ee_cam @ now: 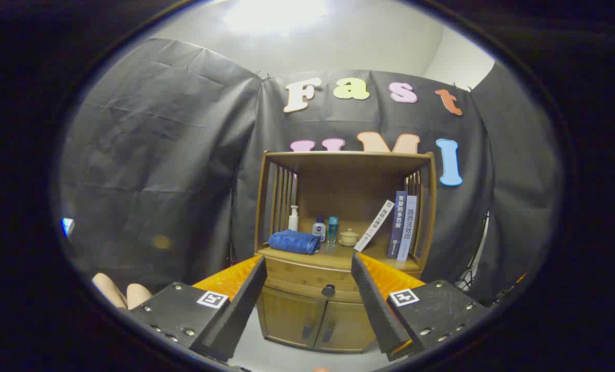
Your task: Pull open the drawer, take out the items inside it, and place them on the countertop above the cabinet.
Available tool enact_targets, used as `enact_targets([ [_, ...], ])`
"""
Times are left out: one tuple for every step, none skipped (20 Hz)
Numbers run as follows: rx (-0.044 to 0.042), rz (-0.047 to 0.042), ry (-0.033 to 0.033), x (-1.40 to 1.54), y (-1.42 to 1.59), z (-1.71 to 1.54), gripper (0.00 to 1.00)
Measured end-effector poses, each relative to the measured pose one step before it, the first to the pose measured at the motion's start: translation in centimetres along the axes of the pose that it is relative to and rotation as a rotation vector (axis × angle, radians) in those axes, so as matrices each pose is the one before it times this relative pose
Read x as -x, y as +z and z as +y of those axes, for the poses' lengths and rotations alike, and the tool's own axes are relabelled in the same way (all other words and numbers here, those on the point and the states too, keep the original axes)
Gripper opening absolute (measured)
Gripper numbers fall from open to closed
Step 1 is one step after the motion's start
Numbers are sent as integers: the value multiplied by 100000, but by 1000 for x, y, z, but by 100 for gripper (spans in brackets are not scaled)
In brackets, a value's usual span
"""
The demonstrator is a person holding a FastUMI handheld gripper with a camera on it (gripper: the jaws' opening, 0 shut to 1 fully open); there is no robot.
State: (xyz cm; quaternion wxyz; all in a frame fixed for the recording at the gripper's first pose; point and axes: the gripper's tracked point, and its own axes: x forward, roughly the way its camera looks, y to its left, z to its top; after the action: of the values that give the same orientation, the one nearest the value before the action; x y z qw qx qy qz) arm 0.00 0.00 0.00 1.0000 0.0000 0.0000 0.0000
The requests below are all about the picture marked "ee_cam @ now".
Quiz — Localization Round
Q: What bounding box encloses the white book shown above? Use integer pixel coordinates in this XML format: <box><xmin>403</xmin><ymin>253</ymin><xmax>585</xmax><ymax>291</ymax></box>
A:
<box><xmin>354</xmin><ymin>199</ymin><xmax>395</xmax><ymax>253</ymax></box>

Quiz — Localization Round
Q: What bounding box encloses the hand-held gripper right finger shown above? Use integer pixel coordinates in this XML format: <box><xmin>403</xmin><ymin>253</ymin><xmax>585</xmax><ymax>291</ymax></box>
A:
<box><xmin>351</xmin><ymin>252</ymin><xmax>491</xmax><ymax>362</ymax></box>

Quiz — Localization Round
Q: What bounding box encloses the person's bare leg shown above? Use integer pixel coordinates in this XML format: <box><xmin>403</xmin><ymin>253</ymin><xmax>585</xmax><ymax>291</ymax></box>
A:
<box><xmin>91</xmin><ymin>273</ymin><xmax>128</xmax><ymax>309</ymax></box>
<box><xmin>127</xmin><ymin>283</ymin><xmax>153</xmax><ymax>311</ymax></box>

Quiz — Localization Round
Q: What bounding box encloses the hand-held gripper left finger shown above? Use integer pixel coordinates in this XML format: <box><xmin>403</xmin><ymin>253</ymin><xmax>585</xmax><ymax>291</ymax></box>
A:
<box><xmin>129</xmin><ymin>254</ymin><xmax>267</xmax><ymax>362</ymax></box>

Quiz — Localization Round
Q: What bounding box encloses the pale lilac book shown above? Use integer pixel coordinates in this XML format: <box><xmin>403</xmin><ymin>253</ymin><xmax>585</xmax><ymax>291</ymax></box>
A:
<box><xmin>397</xmin><ymin>195</ymin><xmax>418</xmax><ymax>262</ymax></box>

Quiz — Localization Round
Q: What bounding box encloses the wooden cabinet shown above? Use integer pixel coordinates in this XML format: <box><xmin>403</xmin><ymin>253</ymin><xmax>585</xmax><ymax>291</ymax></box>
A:
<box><xmin>254</xmin><ymin>150</ymin><xmax>437</xmax><ymax>354</ymax></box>

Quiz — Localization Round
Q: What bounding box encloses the dark blue book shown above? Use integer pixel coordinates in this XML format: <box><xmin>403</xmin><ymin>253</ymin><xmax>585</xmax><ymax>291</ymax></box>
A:
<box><xmin>387</xmin><ymin>191</ymin><xmax>407</xmax><ymax>258</ymax></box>

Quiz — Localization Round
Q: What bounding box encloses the wooden cabinet door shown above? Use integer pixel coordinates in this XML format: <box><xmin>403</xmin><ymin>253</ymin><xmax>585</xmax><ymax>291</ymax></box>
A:
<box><xmin>313</xmin><ymin>300</ymin><xmax>377</xmax><ymax>353</ymax></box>
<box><xmin>258</xmin><ymin>287</ymin><xmax>327</xmax><ymax>348</ymax></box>

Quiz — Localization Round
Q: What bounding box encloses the blue folded towel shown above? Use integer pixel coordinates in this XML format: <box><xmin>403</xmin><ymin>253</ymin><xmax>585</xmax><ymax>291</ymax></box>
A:
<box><xmin>268</xmin><ymin>229</ymin><xmax>322</xmax><ymax>255</ymax></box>

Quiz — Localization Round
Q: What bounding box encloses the wooden drawer with black knob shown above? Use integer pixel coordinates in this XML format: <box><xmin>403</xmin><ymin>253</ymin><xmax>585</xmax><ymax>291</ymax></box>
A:
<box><xmin>263</xmin><ymin>257</ymin><xmax>370</xmax><ymax>304</ymax></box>

